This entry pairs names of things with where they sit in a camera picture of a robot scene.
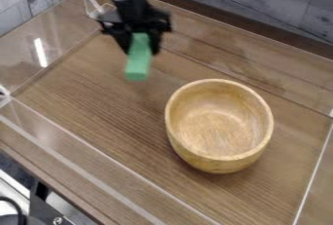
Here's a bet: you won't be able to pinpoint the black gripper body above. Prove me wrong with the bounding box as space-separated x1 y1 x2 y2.
99 0 171 34

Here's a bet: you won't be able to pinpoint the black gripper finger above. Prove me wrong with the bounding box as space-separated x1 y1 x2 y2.
149 31 163 56
114 32 133 54

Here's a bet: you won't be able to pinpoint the green stick block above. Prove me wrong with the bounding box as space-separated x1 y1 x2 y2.
125 33 153 81

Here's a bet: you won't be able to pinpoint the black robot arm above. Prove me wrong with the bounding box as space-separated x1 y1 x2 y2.
98 0 171 55

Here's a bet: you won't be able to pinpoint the wooden bowl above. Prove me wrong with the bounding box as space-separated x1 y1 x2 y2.
166 79 274 174

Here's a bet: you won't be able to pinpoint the clear acrylic enclosure walls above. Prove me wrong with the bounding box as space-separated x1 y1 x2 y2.
0 0 333 225

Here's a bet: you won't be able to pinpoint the black table frame bracket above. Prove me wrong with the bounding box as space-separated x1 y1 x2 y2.
28 181 75 225

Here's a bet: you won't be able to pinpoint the black cable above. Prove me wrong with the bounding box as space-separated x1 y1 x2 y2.
0 196 28 225

